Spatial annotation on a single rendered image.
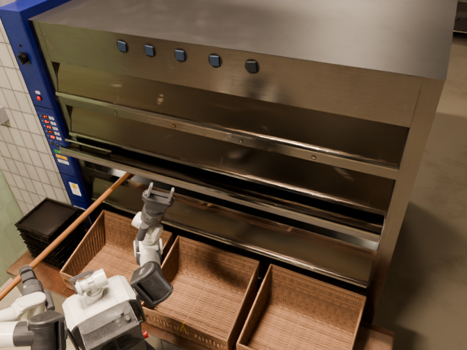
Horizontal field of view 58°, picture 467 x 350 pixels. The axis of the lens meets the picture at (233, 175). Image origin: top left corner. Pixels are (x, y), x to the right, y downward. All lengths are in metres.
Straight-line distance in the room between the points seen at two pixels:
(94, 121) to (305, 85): 1.28
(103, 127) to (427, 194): 3.16
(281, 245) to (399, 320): 1.36
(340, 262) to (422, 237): 1.81
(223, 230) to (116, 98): 0.95
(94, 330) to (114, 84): 1.20
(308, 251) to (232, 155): 0.68
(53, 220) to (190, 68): 1.49
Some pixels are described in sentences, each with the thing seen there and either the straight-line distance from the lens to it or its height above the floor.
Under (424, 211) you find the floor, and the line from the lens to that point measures 4.30.
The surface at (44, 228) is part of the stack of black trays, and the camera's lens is 2.93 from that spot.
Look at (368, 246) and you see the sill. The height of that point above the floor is 1.18.
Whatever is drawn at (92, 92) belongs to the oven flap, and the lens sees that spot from 2.38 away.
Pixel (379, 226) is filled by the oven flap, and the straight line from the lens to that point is 2.01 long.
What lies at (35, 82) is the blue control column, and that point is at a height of 1.75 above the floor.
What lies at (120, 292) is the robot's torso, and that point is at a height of 1.40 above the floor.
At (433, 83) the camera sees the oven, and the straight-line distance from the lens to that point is 1.66.
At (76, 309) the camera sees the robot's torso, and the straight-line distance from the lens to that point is 1.79.
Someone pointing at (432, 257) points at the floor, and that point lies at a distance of 3.92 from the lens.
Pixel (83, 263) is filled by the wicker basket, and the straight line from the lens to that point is 3.00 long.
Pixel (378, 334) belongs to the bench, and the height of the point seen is 0.58.
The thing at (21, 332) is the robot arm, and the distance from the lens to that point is 1.81.
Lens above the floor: 2.79
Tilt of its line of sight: 39 degrees down
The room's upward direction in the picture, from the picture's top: 3 degrees counter-clockwise
